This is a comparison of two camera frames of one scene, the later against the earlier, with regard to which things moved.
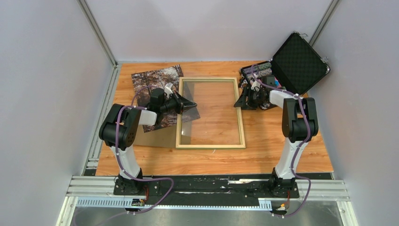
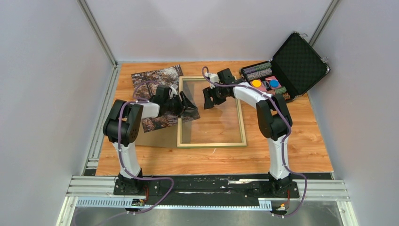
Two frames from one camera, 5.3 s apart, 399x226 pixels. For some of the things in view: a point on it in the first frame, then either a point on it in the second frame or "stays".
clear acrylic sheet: x=215 y=119 stays
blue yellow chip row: x=259 y=74 stays
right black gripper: x=242 y=101 -> x=209 y=92
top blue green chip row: x=265 y=66 stays
